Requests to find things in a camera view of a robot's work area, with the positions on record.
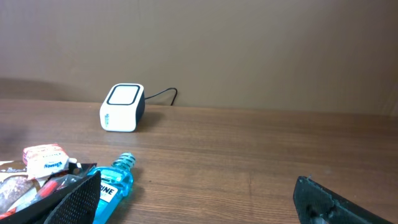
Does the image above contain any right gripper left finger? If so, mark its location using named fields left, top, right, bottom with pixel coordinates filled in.
left=1, top=172, right=101, bottom=224

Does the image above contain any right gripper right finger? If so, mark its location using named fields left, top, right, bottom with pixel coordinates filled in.
left=293, top=176, right=392, bottom=224

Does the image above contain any blue mouthwash bottle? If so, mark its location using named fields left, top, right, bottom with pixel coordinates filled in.
left=88, top=152, right=136, bottom=224

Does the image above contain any orange small box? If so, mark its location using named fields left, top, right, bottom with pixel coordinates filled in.
left=22, top=144, right=69, bottom=180

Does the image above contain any red small packet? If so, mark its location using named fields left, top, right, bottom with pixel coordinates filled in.
left=1, top=160, right=96, bottom=220

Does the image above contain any beige snack pouch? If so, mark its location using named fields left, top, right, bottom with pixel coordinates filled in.
left=1, top=161, right=41, bottom=214

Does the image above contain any white barcode scanner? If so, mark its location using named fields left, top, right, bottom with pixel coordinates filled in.
left=99, top=83, right=146, bottom=133

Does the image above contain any scanner black cable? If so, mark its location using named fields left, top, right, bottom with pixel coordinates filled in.
left=144, top=87, right=178, bottom=106

